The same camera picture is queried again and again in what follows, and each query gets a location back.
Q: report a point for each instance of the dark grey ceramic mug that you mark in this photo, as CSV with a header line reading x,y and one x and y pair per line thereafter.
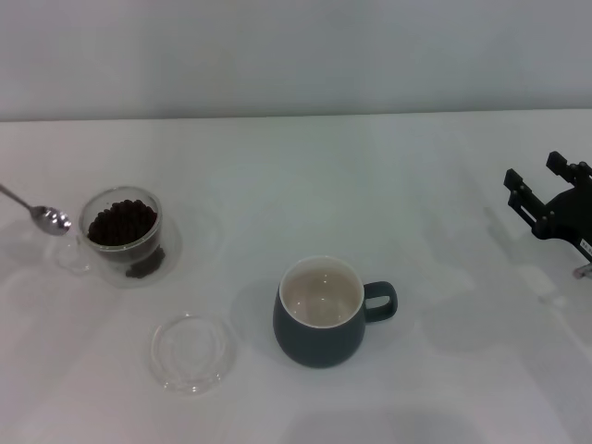
x,y
314,347

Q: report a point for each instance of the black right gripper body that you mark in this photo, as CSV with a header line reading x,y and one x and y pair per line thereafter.
x,y
571,213

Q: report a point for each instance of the dark coffee beans pile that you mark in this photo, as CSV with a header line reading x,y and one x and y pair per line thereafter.
x,y
120,222

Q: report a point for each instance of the clear round glass dish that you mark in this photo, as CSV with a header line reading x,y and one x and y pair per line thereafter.
x,y
194,370

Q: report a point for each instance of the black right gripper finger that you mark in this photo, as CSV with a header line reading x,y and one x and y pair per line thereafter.
x,y
556,162
514,185

